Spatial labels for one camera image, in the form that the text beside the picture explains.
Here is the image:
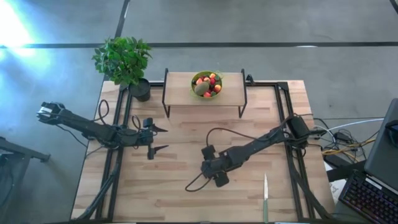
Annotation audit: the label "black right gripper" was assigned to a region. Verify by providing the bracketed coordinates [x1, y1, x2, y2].
[200, 144, 233, 189]

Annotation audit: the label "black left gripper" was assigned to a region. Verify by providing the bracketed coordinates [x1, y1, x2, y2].
[123, 117, 170, 161]

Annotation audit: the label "green plastic colander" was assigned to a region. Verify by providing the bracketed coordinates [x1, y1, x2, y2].
[190, 70, 223, 99]

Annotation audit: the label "knife with green handle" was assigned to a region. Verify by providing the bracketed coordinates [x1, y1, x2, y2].
[263, 173, 269, 224]

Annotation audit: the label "wooden shelf riser black legs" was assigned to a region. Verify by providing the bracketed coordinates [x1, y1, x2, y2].
[161, 67, 249, 119]

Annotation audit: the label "green plant in black pot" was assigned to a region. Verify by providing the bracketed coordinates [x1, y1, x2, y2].
[91, 36, 153, 103]

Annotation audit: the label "white paper sheet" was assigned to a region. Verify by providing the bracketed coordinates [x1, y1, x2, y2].
[328, 179, 348, 205]

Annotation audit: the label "black power brick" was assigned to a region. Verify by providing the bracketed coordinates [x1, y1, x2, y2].
[334, 131, 351, 143]

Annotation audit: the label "dark grey stand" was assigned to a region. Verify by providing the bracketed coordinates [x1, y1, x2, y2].
[0, 136, 51, 224]

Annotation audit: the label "backlit computer keyboard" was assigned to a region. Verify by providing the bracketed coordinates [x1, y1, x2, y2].
[338, 172, 398, 224]

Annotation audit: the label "large computer monitor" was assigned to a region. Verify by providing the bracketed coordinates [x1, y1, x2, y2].
[363, 97, 398, 194]

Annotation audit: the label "dark round device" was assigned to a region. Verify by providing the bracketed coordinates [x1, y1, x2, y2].
[384, 119, 398, 141]

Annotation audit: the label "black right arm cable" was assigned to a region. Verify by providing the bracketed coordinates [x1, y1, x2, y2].
[185, 126, 292, 193]

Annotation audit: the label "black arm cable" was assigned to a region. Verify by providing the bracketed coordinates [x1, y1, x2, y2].
[185, 126, 292, 193]
[54, 99, 142, 147]

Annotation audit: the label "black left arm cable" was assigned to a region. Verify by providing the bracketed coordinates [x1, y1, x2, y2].
[54, 99, 142, 147]

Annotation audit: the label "yellow floor cable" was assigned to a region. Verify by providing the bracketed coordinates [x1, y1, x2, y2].
[321, 138, 377, 157]

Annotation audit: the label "white floor cable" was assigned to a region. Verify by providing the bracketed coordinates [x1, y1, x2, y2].
[313, 117, 386, 133]

